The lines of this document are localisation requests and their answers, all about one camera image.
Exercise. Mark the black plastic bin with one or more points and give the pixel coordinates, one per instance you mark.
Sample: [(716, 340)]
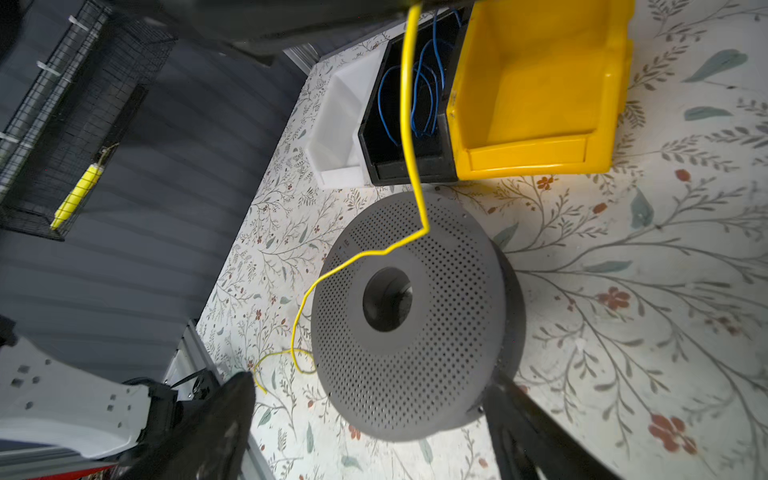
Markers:
[(437, 53)]

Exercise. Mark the black wire mesh basket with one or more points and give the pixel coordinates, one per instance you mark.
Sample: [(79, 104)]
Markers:
[(66, 114)]

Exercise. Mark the floral table mat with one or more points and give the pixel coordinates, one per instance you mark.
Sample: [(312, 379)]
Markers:
[(645, 287)]

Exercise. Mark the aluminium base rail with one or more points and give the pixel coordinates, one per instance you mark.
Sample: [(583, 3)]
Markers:
[(194, 375)]

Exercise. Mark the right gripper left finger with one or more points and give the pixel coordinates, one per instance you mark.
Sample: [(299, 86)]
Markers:
[(210, 443)]

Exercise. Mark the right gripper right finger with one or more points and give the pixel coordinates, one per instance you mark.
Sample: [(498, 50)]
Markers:
[(528, 443)]

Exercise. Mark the white plastic bin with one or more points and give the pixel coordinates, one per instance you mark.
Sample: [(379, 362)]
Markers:
[(333, 148)]

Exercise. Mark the yellow black tool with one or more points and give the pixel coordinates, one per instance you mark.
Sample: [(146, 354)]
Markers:
[(82, 188)]

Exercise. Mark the yellow plastic bin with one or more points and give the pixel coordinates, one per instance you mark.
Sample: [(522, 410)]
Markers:
[(539, 87)]

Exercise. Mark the grey perforated cable spool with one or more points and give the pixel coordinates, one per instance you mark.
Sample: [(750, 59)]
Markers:
[(406, 340)]

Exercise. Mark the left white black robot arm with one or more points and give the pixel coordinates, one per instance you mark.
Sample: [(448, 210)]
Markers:
[(177, 191)]

